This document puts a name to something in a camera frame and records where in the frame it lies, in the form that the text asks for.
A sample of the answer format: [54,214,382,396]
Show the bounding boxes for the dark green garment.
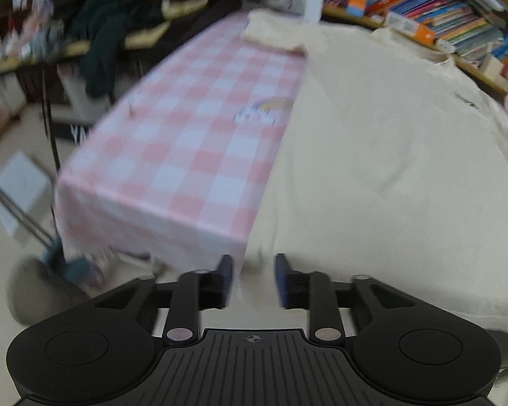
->
[70,0,164,99]

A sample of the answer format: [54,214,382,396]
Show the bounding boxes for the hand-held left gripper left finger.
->
[91,255,234,345]

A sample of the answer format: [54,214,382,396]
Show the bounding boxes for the white folding stool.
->
[0,150,66,263]

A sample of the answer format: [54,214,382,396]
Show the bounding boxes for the orange white flat box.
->
[384,10,436,46]

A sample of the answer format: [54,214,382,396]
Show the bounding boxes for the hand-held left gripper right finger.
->
[274,254,418,345]

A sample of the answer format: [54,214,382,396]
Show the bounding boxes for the row of colourful books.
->
[324,0,508,77]

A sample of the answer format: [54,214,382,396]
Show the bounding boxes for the pink checked table mat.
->
[55,10,310,263]

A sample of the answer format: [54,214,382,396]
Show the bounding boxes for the cream pen holder box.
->
[480,53,508,81]

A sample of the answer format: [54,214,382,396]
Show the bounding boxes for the cream printed t-shirt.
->
[241,10,508,343]

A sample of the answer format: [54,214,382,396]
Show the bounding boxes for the grey round cushion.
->
[6,256,91,337]

